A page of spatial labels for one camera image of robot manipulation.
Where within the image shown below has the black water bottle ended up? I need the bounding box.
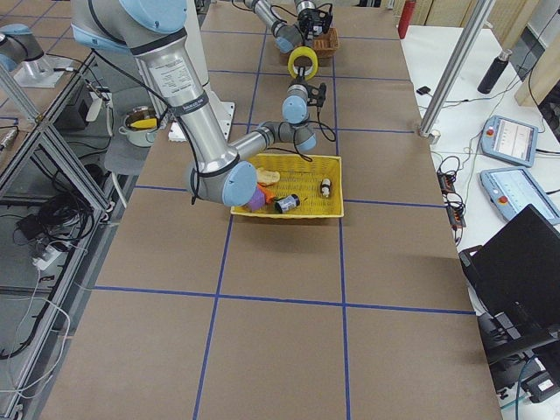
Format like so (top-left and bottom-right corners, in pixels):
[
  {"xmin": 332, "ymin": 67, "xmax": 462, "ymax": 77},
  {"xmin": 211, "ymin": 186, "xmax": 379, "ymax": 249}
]
[{"xmin": 477, "ymin": 49, "xmax": 513, "ymax": 95}]

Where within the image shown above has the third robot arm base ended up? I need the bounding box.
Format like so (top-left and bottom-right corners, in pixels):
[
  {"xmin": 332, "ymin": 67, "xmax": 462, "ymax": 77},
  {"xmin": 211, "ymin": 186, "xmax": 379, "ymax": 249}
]
[{"xmin": 1, "ymin": 24, "xmax": 62, "ymax": 88}]

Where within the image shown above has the panda figurine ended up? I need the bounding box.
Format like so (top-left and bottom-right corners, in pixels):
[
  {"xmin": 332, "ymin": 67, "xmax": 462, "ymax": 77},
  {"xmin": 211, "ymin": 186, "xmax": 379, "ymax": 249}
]
[{"xmin": 320, "ymin": 178, "xmax": 332, "ymax": 198}]

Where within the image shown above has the yellow woven basket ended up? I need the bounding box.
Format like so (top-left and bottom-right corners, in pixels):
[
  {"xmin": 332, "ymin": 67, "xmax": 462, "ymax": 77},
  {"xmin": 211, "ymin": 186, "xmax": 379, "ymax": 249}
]
[{"xmin": 230, "ymin": 153, "xmax": 344, "ymax": 219}]

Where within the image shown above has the black laptop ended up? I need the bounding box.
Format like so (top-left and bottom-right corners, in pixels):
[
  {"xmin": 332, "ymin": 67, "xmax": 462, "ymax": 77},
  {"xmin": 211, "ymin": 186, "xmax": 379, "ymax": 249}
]
[{"xmin": 458, "ymin": 203, "xmax": 560, "ymax": 325}]

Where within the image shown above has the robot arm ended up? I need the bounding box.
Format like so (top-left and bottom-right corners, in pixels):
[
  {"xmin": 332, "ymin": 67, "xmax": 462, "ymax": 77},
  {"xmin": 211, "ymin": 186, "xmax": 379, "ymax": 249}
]
[
  {"xmin": 231, "ymin": 0, "xmax": 333, "ymax": 53},
  {"xmin": 71, "ymin": 1, "xmax": 316, "ymax": 206}
]

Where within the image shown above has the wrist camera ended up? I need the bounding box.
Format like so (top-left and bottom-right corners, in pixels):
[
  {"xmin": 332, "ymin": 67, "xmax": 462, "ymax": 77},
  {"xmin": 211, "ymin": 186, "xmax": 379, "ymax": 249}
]
[
  {"xmin": 306, "ymin": 82, "xmax": 327, "ymax": 108},
  {"xmin": 318, "ymin": 10, "xmax": 333, "ymax": 33}
]

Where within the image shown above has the purple foam block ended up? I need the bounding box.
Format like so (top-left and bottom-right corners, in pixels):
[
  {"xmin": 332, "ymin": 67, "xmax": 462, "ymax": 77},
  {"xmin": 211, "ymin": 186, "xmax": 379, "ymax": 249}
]
[{"xmin": 245, "ymin": 189, "xmax": 266, "ymax": 212}]

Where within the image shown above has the small black labelled jar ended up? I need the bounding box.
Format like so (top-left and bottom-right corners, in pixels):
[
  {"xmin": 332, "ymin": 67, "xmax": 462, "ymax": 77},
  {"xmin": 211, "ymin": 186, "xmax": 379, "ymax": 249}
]
[{"xmin": 274, "ymin": 194, "xmax": 301, "ymax": 214}]

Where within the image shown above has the metal camera post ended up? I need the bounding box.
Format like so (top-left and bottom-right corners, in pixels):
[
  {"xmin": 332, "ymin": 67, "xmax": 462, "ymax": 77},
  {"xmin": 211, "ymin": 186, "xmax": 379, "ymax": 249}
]
[{"xmin": 418, "ymin": 0, "xmax": 495, "ymax": 144}]

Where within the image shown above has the orange power strip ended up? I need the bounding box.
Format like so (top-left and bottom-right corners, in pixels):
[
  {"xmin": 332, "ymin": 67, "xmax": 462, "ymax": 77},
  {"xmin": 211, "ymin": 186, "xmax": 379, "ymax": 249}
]
[{"xmin": 437, "ymin": 171, "xmax": 466, "ymax": 230}]

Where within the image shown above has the toy bread piece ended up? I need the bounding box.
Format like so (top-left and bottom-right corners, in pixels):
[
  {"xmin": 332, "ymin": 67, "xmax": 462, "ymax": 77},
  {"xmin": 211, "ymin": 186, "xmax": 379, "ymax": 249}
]
[{"xmin": 256, "ymin": 167, "xmax": 281, "ymax": 186}]

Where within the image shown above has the black adapter with cable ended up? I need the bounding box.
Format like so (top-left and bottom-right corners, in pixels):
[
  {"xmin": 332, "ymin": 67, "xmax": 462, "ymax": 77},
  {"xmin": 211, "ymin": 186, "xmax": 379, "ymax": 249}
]
[{"xmin": 416, "ymin": 86, "xmax": 431, "ymax": 95}]

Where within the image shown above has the near teach pendant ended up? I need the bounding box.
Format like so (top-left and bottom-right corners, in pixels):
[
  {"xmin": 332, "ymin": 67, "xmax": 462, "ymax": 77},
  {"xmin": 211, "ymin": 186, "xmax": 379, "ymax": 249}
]
[{"xmin": 479, "ymin": 167, "xmax": 559, "ymax": 226}]

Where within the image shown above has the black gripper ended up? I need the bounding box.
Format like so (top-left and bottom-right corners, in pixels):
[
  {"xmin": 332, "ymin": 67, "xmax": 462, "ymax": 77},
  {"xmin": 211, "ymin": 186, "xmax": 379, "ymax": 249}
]
[
  {"xmin": 290, "ymin": 66, "xmax": 307, "ymax": 88},
  {"xmin": 297, "ymin": 9, "xmax": 323, "ymax": 36}
]

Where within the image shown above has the white enamel pot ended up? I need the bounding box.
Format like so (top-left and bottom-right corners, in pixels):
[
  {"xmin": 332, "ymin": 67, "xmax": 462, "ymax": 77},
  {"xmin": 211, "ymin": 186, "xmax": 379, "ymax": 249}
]
[{"xmin": 118, "ymin": 106, "xmax": 158, "ymax": 148}]

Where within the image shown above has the aluminium frame rack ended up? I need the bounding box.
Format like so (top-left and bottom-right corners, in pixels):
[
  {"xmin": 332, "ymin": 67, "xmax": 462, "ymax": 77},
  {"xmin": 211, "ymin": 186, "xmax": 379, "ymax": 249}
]
[{"xmin": 1, "ymin": 51, "xmax": 146, "ymax": 419}]

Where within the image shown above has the brown wicker basket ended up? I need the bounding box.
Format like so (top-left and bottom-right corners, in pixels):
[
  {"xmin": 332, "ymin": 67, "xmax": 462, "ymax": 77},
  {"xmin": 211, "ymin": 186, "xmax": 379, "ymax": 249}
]
[{"xmin": 311, "ymin": 27, "xmax": 340, "ymax": 59}]

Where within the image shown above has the teach pendant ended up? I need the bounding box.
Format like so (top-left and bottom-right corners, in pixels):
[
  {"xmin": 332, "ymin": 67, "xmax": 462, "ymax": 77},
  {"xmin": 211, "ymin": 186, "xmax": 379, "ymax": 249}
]
[
  {"xmin": 480, "ymin": 115, "xmax": 539, "ymax": 167},
  {"xmin": 479, "ymin": 167, "xmax": 559, "ymax": 226}
]

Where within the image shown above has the far teach pendant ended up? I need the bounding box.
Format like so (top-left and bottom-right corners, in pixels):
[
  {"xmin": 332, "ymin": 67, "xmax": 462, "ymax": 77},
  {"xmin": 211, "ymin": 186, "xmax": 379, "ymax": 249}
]
[{"xmin": 480, "ymin": 115, "xmax": 539, "ymax": 167}]

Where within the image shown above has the orange toy carrot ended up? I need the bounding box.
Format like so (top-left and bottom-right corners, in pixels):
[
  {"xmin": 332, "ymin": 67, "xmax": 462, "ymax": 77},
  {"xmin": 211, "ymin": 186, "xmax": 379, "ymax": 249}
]
[{"xmin": 257, "ymin": 184, "xmax": 277, "ymax": 204}]

